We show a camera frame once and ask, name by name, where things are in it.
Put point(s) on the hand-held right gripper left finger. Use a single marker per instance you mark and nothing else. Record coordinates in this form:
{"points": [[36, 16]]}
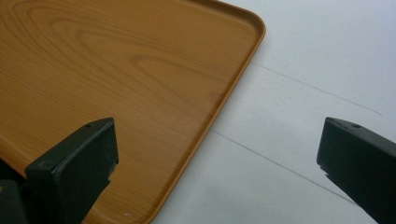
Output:
{"points": [[70, 174]]}

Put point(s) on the wooden tray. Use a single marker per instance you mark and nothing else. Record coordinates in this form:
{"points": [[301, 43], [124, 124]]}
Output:
{"points": [[124, 77]]}

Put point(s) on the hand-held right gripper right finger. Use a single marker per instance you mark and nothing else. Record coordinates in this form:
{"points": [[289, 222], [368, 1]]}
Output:
{"points": [[361, 161]]}

